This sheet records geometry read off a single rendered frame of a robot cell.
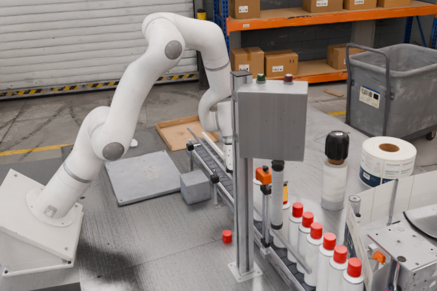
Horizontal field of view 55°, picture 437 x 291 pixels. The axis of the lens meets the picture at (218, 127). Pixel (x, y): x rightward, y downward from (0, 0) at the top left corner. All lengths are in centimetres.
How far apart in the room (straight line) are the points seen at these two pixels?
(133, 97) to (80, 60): 425
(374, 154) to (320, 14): 360
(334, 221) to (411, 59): 298
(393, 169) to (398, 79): 189
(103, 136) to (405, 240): 91
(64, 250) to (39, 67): 433
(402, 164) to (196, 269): 86
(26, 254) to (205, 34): 92
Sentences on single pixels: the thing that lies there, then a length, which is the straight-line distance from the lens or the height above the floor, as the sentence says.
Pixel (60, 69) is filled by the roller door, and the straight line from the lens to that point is 568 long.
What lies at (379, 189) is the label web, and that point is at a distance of 147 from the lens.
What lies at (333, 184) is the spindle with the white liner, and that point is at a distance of 157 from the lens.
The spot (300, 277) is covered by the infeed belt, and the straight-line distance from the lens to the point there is 135.
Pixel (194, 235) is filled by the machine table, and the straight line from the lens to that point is 158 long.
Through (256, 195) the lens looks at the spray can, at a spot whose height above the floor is 99.
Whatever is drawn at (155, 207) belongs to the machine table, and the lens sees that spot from 174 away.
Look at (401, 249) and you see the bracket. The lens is 110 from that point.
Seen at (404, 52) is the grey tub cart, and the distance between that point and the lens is 439.
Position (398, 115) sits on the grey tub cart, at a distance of 372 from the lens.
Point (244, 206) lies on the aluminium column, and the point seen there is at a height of 110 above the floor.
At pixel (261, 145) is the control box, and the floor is 133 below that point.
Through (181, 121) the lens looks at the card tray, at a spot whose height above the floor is 85.
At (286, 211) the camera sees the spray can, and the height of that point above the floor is 103.
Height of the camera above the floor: 183
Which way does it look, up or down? 25 degrees down
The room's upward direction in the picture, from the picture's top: 3 degrees counter-clockwise
